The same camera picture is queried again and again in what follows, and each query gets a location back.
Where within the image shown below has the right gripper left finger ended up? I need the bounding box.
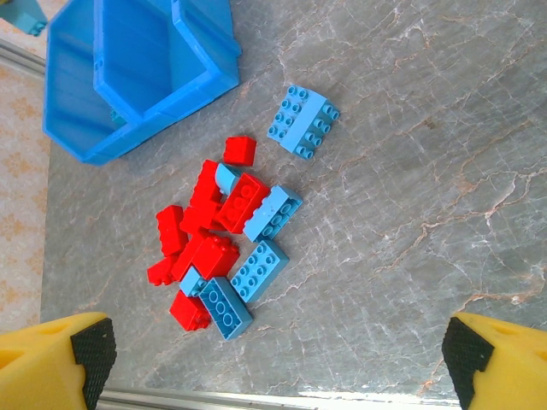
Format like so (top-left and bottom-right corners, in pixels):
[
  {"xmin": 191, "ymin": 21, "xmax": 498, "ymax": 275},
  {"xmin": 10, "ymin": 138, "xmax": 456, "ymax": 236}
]
[{"xmin": 0, "ymin": 311, "xmax": 117, "ymax": 410}]

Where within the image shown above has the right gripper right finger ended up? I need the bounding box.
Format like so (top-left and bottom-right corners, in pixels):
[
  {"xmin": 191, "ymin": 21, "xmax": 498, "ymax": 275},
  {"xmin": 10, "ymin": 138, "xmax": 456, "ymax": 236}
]
[{"xmin": 442, "ymin": 311, "xmax": 547, "ymax": 410}]

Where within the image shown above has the red lego brick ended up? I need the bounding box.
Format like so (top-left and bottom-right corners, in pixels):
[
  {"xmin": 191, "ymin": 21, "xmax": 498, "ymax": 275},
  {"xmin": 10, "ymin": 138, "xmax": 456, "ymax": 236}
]
[
  {"xmin": 191, "ymin": 235, "xmax": 240, "ymax": 281},
  {"xmin": 221, "ymin": 136, "xmax": 257, "ymax": 167},
  {"xmin": 147, "ymin": 255, "xmax": 180, "ymax": 286},
  {"xmin": 169, "ymin": 290, "xmax": 213, "ymax": 332},
  {"xmin": 213, "ymin": 173, "xmax": 271, "ymax": 235},
  {"xmin": 156, "ymin": 204, "xmax": 190, "ymax": 257},
  {"xmin": 179, "ymin": 207, "xmax": 223, "ymax": 234},
  {"xmin": 170, "ymin": 230, "xmax": 206, "ymax": 283},
  {"xmin": 191, "ymin": 159, "xmax": 223, "ymax": 210}
]

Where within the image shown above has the small blue 2x2 lego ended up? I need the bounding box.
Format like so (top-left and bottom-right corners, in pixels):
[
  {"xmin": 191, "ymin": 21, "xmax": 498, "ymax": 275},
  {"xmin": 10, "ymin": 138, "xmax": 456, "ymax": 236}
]
[{"xmin": 179, "ymin": 266, "xmax": 209, "ymax": 298}]

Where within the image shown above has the large stepped blue lego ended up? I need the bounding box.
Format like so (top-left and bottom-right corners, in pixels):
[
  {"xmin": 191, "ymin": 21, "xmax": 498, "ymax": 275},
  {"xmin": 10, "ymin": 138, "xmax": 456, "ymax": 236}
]
[{"xmin": 266, "ymin": 84, "xmax": 342, "ymax": 161}]

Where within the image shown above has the blue 2x4 lego brick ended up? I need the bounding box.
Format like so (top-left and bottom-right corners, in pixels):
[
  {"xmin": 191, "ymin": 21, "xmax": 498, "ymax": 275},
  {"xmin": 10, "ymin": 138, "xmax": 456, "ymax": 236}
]
[
  {"xmin": 198, "ymin": 276, "xmax": 254, "ymax": 341},
  {"xmin": 230, "ymin": 239, "xmax": 291, "ymax": 304},
  {"xmin": 242, "ymin": 184, "xmax": 304, "ymax": 243}
]

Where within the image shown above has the curved blue lego piece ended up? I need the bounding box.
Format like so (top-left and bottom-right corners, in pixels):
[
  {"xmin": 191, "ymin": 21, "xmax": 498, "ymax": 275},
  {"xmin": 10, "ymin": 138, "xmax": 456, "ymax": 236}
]
[{"xmin": 215, "ymin": 162, "xmax": 241, "ymax": 194}]

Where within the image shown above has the blue divided plastic container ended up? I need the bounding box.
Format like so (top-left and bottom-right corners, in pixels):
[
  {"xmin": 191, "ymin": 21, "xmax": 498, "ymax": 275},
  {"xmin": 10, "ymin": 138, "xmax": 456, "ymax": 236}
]
[{"xmin": 42, "ymin": 0, "xmax": 243, "ymax": 166}]

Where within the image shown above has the teal plastic object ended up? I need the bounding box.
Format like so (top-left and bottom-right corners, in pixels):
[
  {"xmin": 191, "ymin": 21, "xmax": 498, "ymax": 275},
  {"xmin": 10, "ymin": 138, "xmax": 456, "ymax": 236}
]
[{"xmin": 0, "ymin": 0, "xmax": 49, "ymax": 38}]

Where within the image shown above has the long aluminium frame rail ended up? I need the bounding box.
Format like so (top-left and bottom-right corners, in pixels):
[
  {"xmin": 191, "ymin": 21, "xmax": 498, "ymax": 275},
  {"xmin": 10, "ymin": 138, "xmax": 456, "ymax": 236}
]
[{"xmin": 98, "ymin": 386, "xmax": 465, "ymax": 410}]

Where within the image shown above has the aluminium frame post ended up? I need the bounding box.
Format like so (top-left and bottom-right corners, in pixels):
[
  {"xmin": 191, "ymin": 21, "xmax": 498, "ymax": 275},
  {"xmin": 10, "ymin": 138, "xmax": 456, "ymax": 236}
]
[{"xmin": 0, "ymin": 41, "xmax": 47, "ymax": 81}]

